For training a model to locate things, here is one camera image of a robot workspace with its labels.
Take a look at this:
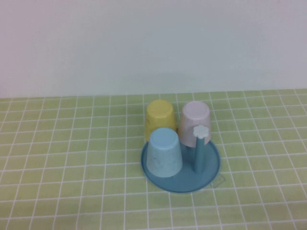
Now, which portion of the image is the blue cup stand with pegs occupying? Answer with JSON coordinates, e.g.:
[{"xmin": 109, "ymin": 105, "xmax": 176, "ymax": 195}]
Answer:
[{"xmin": 140, "ymin": 125, "xmax": 222, "ymax": 194}]

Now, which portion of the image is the transparent rectangular tape piece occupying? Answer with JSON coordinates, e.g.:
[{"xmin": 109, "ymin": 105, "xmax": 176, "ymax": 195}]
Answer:
[{"xmin": 211, "ymin": 176, "xmax": 227, "ymax": 189}]

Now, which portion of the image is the green grid pattern table mat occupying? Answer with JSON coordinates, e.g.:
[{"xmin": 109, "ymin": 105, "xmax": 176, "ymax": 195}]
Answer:
[{"xmin": 0, "ymin": 88, "xmax": 307, "ymax": 230}]

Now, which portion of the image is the light blue plastic cup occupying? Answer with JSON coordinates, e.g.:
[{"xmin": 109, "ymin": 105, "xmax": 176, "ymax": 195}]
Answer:
[{"xmin": 146, "ymin": 127, "xmax": 182, "ymax": 179}]

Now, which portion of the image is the yellow plastic cup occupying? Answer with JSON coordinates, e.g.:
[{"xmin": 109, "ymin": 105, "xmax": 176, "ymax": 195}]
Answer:
[{"xmin": 144, "ymin": 100, "xmax": 177, "ymax": 142}]

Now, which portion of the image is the pale pink plastic cup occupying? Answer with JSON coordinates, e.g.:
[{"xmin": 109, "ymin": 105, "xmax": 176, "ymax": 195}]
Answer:
[{"xmin": 178, "ymin": 100, "xmax": 213, "ymax": 147}]

